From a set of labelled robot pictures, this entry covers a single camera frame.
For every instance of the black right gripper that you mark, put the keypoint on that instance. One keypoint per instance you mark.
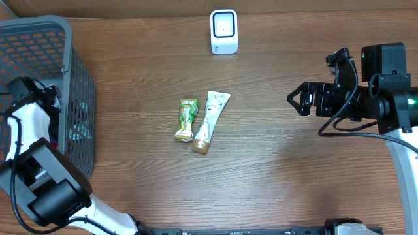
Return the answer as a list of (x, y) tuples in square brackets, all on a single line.
[(323, 91)]

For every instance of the white tube gold cap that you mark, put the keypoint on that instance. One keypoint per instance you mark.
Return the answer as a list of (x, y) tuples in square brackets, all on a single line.
[(215, 104)]

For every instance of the green snack packet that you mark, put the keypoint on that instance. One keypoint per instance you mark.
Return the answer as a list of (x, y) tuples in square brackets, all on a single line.
[(189, 109)]

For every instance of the teal snack packet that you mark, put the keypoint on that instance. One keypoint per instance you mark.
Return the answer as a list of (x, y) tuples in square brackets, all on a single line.
[(79, 122)]

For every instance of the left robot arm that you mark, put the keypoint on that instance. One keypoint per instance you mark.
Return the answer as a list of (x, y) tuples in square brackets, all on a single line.
[(47, 191)]

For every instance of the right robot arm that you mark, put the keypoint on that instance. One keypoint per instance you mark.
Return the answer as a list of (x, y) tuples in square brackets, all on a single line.
[(378, 101)]

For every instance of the white barcode scanner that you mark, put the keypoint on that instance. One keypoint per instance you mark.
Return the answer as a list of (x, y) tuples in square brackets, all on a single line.
[(224, 32)]

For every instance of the grey plastic mesh basket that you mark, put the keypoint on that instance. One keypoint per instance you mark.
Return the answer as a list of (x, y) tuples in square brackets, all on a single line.
[(42, 48)]

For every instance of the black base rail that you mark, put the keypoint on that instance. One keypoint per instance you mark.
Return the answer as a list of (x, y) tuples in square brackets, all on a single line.
[(336, 226)]

